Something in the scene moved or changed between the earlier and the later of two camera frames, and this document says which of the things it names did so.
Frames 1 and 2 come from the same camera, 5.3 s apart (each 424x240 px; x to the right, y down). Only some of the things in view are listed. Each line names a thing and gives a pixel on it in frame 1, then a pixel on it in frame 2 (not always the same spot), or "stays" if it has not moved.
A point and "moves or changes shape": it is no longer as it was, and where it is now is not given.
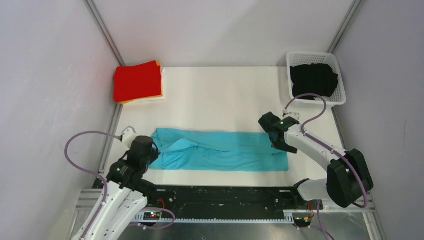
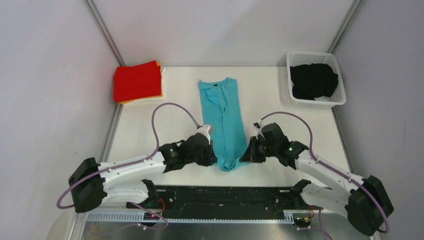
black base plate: (230, 198) stays
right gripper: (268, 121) → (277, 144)
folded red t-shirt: (134, 82) stays
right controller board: (302, 222) stays
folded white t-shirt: (163, 91) stays
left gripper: (155, 154) → (210, 158)
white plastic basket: (294, 58) stays
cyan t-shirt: (203, 150) moves or changes shape
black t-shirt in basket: (314, 78) stays
